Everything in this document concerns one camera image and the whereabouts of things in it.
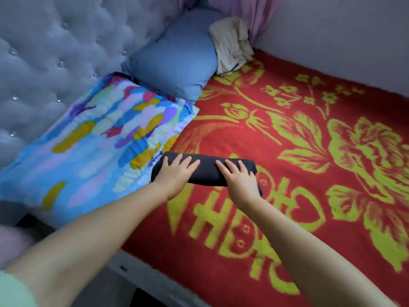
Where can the person's right forearm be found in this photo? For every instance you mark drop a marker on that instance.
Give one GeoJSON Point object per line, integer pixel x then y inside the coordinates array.
{"type": "Point", "coordinates": [313, 259]}

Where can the black garment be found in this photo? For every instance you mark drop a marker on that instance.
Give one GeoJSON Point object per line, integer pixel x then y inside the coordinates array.
{"type": "Point", "coordinates": [206, 170]}

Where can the white tufted headboard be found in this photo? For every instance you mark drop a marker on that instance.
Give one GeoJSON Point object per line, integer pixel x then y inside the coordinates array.
{"type": "Point", "coordinates": [57, 54]}

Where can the person's right hand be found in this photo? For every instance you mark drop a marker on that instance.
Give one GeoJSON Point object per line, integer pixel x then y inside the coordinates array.
{"type": "Point", "coordinates": [241, 182]}

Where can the wide pink curtain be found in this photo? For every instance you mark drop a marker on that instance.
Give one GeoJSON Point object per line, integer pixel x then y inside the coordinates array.
{"type": "Point", "coordinates": [249, 9]}

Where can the person's left hand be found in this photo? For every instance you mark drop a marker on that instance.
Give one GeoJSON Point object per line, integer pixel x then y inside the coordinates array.
{"type": "Point", "coordinates": [172, 175]}

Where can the person's black trousers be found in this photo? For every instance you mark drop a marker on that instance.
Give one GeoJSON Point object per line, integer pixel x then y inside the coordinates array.
{"type": "Point", "coordinates": [144, 298]}

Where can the person's left forearm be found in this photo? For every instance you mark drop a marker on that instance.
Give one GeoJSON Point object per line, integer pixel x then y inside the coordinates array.
{"type": "Point", "coordinates": [83, 252]}

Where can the pink rolled mat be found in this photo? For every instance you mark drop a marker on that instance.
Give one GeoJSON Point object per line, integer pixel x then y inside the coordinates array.
{"type": "Point", "coordinates": [11, 243]}

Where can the grey pillow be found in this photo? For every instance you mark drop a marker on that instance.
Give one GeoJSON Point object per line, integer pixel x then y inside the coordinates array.
{"type": "Point", "coordinates": [176, 57]}

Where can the white bed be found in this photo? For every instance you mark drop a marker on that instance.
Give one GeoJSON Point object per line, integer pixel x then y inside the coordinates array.
{"type": "Point", "coordinates": [147, 271]}

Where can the beige black-trim printed garment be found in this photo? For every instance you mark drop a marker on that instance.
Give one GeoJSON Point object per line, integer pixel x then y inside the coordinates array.
{"type": "Point", "coordinates": [231, 44]}

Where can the red bedsheet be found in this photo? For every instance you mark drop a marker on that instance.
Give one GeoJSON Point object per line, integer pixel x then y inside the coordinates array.
{"type": "Point", "coordinates": [332, 220]}

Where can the colourful patterned pillow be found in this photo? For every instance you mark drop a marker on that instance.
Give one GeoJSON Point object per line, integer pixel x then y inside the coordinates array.
{"type": "Point", "coordinates": [96, 143]}

